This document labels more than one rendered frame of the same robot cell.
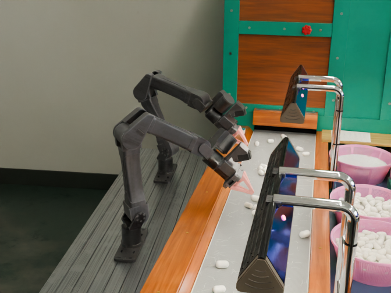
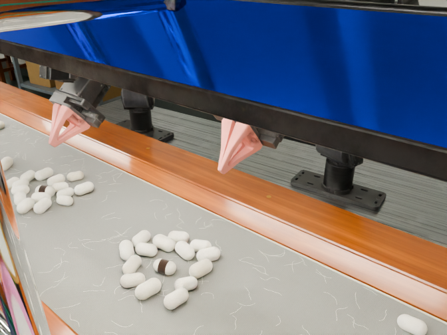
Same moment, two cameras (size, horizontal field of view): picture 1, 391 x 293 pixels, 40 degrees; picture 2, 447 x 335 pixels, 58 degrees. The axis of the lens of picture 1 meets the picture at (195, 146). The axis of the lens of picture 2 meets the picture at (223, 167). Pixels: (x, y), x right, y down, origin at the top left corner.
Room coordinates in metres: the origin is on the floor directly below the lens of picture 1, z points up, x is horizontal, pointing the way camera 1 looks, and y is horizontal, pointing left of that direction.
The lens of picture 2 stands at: (2.27, -0.68, 1.13)
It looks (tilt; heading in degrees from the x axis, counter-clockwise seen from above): 28 degrees down; 117
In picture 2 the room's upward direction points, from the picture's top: straight up
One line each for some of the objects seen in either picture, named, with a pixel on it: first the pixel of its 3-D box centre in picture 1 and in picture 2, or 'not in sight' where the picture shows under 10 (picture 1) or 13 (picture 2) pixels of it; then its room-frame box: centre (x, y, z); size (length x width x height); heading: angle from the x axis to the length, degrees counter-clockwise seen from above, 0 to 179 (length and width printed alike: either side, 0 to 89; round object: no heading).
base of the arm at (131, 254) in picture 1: (131, 235); (140, 119); (1.55, 0.21, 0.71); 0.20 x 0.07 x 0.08; 172
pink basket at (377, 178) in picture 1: (360, 165); not in sight; (2.12, -0.70, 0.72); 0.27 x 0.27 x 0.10
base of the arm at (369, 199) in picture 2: (165, 165); (338, 175); (2.15, 0.13, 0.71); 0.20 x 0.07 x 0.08; 172
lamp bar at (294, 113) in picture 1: (297, 90); (119, 30); (2.02, -0.39, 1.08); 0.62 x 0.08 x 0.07; 167
